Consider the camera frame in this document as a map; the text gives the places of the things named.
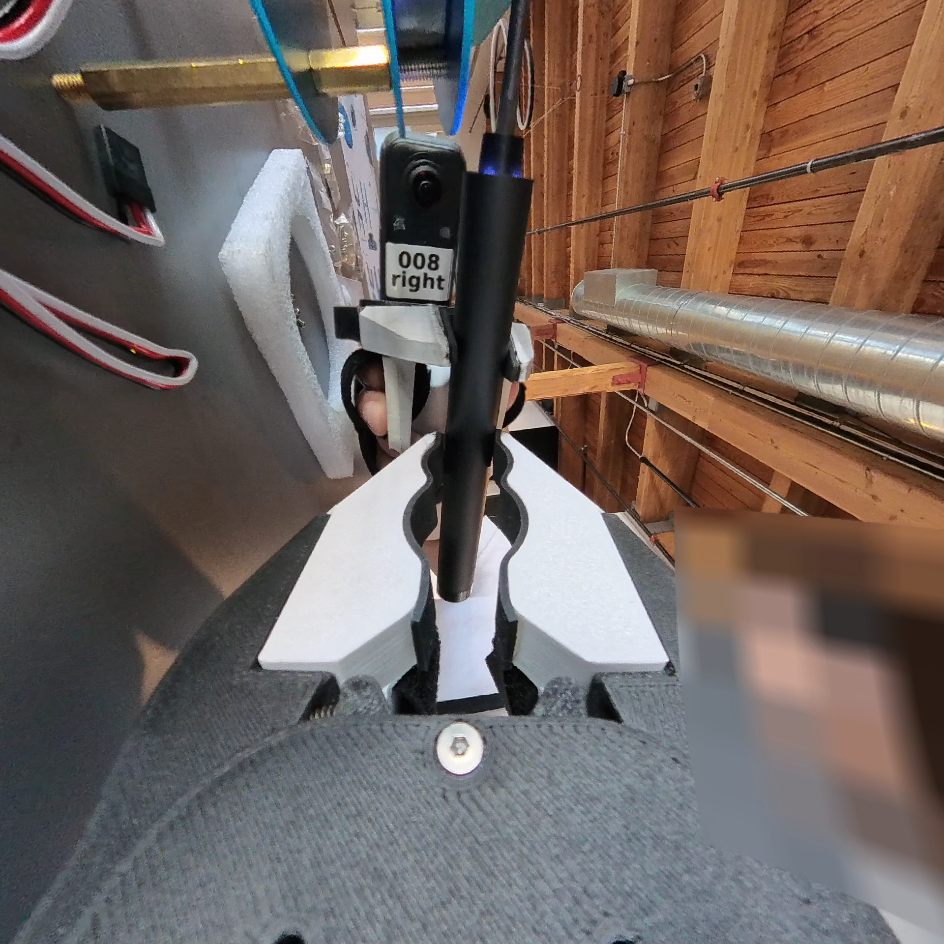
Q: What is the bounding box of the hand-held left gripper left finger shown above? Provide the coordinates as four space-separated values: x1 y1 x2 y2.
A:
260 434 443 698

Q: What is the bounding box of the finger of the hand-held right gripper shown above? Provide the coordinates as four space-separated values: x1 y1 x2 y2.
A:
505 323 534 386
333 301 453 368

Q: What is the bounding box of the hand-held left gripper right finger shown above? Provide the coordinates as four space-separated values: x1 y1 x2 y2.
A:
487 431 676 696

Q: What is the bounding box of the black electric screwdriver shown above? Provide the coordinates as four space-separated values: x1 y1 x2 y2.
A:
435 0 534 602

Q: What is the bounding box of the white foam frame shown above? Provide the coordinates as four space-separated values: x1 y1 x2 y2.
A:
219 149 356 480

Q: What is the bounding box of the blue toy robot arm base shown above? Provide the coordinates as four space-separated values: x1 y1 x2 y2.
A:
52 0 511 145

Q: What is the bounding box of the person's right hand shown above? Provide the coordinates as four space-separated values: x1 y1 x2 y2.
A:
354 364 415 473

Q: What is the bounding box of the wooden railing beam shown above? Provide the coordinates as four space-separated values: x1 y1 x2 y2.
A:
527 361 643 403

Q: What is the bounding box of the pile of small screw bags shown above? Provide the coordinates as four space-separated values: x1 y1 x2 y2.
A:
317 140 371 285

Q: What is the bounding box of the printed instruction sheet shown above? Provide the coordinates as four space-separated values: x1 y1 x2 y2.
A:
335 96 384 296

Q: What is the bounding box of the white shirt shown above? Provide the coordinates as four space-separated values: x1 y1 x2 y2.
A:
437 597 944 944

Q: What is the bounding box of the black metal tie rod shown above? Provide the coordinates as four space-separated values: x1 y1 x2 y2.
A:
527 125 944 237

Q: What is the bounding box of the white hanging ring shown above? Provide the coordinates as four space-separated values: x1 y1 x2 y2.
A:
490 22 534 134

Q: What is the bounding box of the silver air duct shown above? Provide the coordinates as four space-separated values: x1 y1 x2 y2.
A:
570 267 944 458

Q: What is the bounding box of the red white servo cable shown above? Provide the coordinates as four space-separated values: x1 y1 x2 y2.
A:
0 0 199 389

